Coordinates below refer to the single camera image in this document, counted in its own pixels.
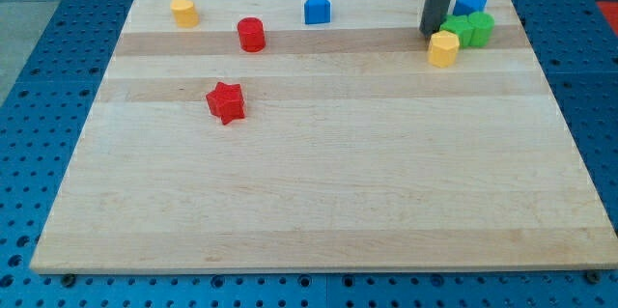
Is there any wooden board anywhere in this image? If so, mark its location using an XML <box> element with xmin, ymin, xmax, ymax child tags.
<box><xmin>30</xmin><ymin>0</ymin><xmax>617</xmax><ymax>275</ymax></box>

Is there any red star block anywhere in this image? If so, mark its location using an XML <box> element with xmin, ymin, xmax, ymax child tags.
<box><xmin>205</xmin><ymin>82</ymin><xmax>245</xmax><ymax>125</ymax></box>

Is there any red cylinder block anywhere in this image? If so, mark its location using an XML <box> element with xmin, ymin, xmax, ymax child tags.
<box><xmin>237</xmin><ymin>16</ymin><xmax>266</xmax><ymax>52</ymax></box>

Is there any blue house-shaped block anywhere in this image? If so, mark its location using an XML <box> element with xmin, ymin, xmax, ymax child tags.
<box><xmin>303</xmin><ymin>0</ymin><xmax>331</xmax><ymax>25</ymax></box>

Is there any yellow hexagon block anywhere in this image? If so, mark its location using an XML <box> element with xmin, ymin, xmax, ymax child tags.
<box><xmin>428</xmin><ymin>31</ymin><xmax>460</xmax><ymax>68</ymax></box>

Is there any yellow heart block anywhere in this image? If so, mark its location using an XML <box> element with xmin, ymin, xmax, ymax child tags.
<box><xmin>170</xmin><ymin>0</ymin><xmax>199</xmax><ymax>28</ymax></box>

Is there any green star block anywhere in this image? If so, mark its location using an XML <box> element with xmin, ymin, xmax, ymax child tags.
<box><xmin>439</xmin><ymin>14</ymin><xmax>474</xmax><ymax>48</ymax></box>

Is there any green cylinder block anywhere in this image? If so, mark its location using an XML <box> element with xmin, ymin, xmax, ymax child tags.
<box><xmin>467</xmin><ymin>12</ymin><xmax>495</xmax><ymax>47</ymax></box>

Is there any blue cube block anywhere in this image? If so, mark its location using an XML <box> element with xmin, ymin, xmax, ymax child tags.
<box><xmin>452</xmin><ymin>0</ymin><xmax>487</xmax><ymax>16</ymax></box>

